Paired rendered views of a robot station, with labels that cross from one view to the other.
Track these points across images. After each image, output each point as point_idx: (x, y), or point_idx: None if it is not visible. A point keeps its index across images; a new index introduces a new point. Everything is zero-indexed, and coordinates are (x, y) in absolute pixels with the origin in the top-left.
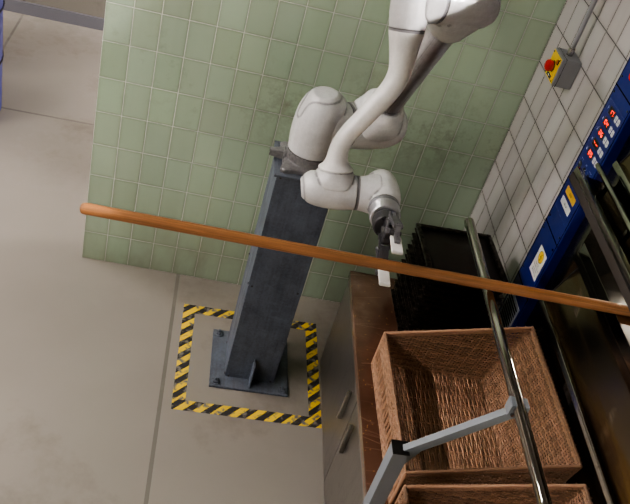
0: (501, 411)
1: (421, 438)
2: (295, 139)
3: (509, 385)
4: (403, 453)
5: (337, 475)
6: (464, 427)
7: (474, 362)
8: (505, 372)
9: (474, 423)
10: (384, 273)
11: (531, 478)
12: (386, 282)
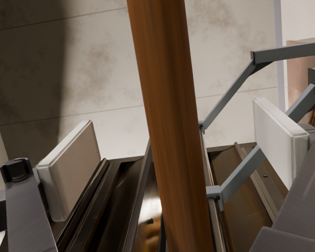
0: (223, 185)
1: (294, 107)
2: None
3: (208, 207)
4: (308, 82)
5: None
6: (253, 149)
7: None
8: (211, 220)
9: (245, 159)
10: (275, 148)
11: (202, 154)
12: (257, 130)
